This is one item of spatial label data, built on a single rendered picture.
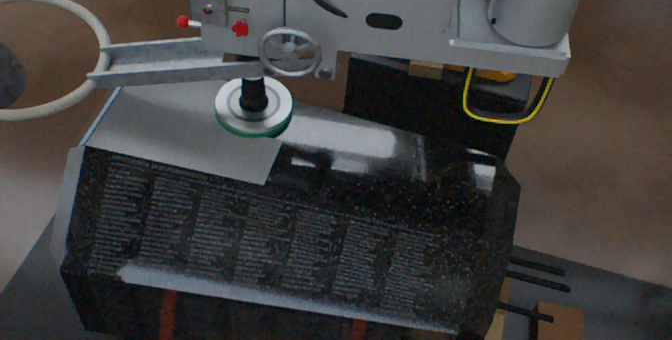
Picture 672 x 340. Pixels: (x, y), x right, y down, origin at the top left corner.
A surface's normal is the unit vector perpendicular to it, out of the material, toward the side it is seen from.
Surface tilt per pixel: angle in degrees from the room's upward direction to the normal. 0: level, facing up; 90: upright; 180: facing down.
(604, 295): 0
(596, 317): 0
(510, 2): 90
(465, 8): 0
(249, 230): 45
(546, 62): 90
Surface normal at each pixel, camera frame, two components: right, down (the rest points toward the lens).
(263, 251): -0.11, 0.07
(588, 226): 0.06, -0.64
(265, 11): -0.11, 0.76
